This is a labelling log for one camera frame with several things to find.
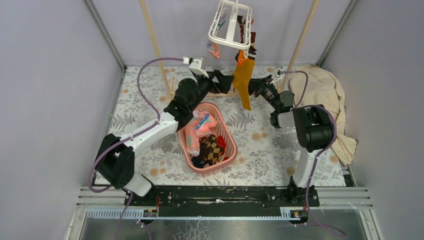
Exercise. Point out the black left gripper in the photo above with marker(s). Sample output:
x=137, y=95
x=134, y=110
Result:
x=224, y=81

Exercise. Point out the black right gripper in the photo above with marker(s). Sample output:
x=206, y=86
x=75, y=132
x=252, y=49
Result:
x=255, y=84

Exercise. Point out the pink green patterned sock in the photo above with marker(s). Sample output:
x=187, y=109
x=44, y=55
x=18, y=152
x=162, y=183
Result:
x=199, y=126

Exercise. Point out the red snowflake sock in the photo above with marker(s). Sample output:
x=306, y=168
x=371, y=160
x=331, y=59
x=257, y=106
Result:
x=221, y=142

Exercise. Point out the pink laundry basket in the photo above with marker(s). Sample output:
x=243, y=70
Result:
x=220, y=129

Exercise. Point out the brown argyle sock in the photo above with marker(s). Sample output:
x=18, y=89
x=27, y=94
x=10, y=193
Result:
x=211, y=151

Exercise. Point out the wooden clothes rack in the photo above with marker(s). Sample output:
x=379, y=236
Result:
x=180, y=27

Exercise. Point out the navy sock red cuff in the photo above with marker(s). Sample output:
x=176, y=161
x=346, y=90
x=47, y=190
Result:
x=198, y=162

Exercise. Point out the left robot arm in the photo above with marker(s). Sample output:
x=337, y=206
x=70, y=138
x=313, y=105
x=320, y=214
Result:
x=115, y=160

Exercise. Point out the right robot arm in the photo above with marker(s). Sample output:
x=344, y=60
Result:
x=313, y=125

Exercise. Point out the white plastic clip hanger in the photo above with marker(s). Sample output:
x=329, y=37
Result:
x=238, y=18

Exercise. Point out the mustard yellow sock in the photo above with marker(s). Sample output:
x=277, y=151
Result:
x=242, y=76

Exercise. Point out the pink clothes peg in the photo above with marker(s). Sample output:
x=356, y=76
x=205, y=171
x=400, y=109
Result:
x=215, y=53

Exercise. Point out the orange clothes peg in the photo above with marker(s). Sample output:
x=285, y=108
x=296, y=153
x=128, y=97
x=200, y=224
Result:
x=241, y=57

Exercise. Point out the beige cloth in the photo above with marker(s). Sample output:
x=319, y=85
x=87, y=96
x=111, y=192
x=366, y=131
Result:
x=323, y=88

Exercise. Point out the floral patterned mat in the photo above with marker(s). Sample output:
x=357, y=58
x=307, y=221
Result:
x=266, y=156

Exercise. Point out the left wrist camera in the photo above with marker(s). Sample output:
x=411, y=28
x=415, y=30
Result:
x=196, y=65

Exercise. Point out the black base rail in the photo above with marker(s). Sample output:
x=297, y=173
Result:
x=224, y=201

